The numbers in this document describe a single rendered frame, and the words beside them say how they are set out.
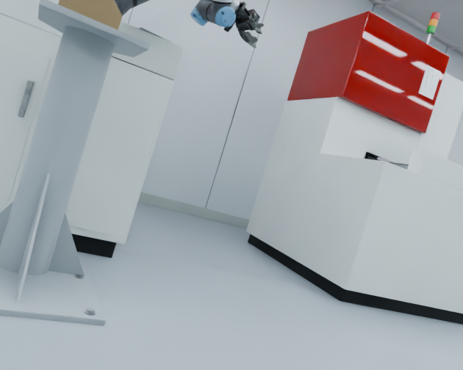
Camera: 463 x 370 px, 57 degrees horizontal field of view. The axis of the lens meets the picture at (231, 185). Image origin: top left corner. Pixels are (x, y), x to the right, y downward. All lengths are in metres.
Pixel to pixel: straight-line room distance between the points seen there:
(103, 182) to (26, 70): 0.51
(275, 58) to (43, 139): 3.35
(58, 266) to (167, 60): 0.93
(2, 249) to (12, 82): 0.64
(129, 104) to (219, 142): 2.45
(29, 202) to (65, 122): 0.27
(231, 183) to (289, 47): 1.52
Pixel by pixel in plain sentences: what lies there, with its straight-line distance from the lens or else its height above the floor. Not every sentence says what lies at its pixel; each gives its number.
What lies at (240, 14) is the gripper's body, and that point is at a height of 1.17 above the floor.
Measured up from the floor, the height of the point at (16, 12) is 0.84.
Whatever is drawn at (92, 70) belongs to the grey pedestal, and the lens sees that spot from 1.44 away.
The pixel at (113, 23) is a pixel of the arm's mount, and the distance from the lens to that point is 1.40.
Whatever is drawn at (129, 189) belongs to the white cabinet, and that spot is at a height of 0.32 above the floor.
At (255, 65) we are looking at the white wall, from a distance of 4.38.
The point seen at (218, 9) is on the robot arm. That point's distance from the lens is 1.73.
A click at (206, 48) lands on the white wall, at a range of 4.20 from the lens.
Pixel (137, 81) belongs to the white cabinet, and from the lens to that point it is 1.84.
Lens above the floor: 0.51
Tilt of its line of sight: 2 degrees down
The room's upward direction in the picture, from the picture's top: 17 degrees clockwise
